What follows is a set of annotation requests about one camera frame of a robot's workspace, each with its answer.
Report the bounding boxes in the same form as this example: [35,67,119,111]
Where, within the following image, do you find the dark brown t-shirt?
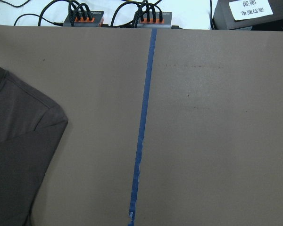
[0,68,68,226]

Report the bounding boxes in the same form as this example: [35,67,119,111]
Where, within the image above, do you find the grey usb hub left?
[74,11,104,27]

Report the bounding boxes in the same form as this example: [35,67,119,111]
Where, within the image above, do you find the black box with label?
[212,0,283,31]

